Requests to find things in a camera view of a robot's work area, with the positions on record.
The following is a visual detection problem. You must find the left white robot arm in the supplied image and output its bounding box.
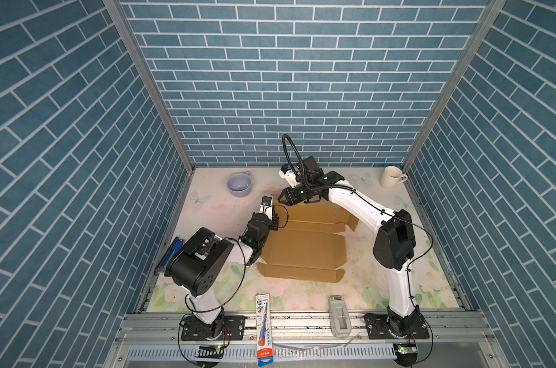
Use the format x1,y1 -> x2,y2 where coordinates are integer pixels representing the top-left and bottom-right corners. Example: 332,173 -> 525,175
154,205 -> 280,328

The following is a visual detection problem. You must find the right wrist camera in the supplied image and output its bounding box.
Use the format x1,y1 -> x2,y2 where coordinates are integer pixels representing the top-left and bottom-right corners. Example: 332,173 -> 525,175
279,163 -> 301,188

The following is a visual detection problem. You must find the blue stapler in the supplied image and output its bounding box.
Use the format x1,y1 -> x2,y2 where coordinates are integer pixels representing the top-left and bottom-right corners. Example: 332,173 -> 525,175
154,237 -> 185,277

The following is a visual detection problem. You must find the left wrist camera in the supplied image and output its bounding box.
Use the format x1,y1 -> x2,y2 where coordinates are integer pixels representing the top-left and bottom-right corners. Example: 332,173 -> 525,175
261,196 -> 273,214

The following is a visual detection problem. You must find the white ceramic mug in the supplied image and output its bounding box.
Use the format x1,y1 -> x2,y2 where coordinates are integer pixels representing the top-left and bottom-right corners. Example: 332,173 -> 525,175
380,166 -> 408,189

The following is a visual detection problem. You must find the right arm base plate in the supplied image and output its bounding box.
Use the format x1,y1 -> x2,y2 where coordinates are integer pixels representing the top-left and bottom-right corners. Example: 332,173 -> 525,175
363,310 -> 430,340

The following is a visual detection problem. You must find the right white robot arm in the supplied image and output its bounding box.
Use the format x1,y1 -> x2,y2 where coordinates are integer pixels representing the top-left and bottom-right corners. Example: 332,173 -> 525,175
279,156 -> 422,337

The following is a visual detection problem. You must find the aluminium front rail frame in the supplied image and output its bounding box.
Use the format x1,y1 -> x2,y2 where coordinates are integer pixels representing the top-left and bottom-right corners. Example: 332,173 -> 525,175
104,310 -> 508,367

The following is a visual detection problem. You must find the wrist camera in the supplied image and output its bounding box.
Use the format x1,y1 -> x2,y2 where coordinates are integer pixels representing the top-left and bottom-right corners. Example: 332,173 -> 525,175
261,196 -> 273,214
279,163 -> 301,188

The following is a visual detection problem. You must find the brown cardboard box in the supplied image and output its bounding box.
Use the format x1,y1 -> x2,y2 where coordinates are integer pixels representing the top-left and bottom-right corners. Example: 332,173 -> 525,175
256,201 -> 359,284

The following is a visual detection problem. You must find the grey white remote device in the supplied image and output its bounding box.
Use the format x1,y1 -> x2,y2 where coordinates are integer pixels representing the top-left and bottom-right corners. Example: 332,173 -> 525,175
329,295 -> 352,338

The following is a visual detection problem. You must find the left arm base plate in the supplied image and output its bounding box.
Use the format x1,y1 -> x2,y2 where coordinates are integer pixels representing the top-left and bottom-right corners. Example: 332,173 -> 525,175
180,314 -> 246,341

